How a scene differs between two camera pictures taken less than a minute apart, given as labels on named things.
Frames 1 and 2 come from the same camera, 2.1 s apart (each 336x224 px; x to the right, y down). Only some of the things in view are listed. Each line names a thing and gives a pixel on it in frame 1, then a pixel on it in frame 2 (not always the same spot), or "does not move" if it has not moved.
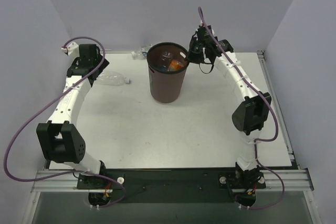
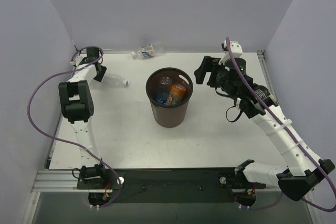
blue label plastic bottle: [165, 61] -> [164, 91]
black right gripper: [195, 51] -> [209, 72]
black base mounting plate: [174, 185] does not move
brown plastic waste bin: [167, 86] -> [169, 116]
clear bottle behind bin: [141, 54] does not move
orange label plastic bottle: [175, 65] -> [177, 93]
